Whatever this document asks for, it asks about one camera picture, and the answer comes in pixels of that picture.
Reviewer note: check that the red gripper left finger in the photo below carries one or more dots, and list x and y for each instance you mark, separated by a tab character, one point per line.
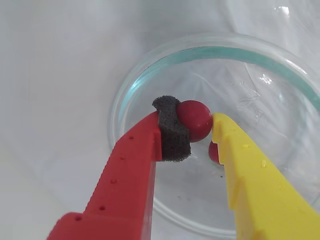
125	180

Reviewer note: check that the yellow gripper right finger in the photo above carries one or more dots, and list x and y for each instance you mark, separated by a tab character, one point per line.
262	195

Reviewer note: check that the red ball pill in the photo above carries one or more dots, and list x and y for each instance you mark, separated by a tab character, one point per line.
197	120
213	153

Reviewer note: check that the clear glass bowl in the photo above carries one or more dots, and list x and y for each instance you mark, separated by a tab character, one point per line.
225	100

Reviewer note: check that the pale grey tablecloth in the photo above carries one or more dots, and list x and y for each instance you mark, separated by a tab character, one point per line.
50	100

